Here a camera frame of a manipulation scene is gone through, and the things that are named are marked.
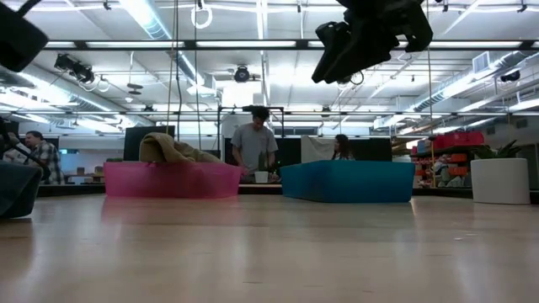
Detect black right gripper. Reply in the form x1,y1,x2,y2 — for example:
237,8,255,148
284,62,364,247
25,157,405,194
311,0,435,84

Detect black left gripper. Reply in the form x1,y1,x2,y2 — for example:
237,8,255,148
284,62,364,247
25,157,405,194
0,1,50,73

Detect white pot with green plant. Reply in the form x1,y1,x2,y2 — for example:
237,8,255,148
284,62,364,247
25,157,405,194
470,140,531,206

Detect black overhead beam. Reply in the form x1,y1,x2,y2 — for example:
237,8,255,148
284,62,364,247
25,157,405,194
41,39,539,51

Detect round black ceiling camera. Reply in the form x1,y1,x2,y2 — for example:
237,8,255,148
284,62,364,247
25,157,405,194
233,65,251,84

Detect blue plastic bin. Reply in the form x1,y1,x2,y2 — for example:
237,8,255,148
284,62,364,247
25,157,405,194
280,159,417,205

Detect red plastic bin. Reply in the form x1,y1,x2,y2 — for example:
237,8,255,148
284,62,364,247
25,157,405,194
103,162,244,199

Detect silver ceiling duct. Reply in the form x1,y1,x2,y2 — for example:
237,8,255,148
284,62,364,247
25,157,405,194
120,0,220,98

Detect person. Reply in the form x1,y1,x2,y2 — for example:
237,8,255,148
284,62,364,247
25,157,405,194
331,133,355,162
230,104,280,183
24,130,65,186

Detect dark blue cap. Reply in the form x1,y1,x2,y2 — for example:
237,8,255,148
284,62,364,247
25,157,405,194
0,162,44,220

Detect shelf with red bins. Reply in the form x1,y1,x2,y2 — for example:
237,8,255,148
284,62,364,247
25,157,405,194
410,130,486,189

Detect white hanging ring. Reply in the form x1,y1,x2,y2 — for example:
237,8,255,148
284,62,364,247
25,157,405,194
190,3,214,30

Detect black screen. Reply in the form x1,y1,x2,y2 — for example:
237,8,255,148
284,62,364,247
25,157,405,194
123,125,176,162

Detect small white pot with cactus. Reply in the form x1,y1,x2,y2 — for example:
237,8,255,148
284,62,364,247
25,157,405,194
253,151,270,184

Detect black ceiling device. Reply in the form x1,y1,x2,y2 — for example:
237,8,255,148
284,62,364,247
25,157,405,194
53,53,96,84

